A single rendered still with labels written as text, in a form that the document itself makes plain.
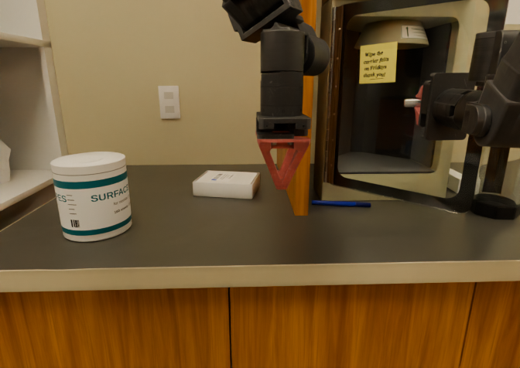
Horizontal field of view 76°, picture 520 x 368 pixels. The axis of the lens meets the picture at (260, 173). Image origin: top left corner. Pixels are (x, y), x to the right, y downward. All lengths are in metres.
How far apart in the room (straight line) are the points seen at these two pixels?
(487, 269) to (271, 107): 0.47
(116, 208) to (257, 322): 0.34
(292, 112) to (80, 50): 1.01
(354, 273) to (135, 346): 0.42
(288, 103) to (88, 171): 0.39
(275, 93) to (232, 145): 0.82
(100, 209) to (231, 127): 0.67
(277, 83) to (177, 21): 0.86
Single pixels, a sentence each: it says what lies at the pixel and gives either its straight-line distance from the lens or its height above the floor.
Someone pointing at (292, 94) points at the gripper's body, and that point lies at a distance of 0.44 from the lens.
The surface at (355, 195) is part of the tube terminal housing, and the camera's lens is 0.88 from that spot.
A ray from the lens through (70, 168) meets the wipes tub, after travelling 0.68.
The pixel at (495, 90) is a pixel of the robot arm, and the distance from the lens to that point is 0.44.
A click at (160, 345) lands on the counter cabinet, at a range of 0.72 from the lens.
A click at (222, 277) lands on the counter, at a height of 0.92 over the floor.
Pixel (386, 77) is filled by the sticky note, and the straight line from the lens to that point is 0.74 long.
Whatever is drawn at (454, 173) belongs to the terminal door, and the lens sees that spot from 0.72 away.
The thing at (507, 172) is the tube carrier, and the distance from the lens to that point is 0.88.
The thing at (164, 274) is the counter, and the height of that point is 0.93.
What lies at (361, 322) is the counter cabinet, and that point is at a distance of 0.71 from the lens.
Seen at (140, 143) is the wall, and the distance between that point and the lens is 1.30.
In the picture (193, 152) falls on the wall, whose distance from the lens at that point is 1.26.
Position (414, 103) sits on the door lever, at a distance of 0.67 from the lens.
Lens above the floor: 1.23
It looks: 15 degrees down
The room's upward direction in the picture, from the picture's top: straight up
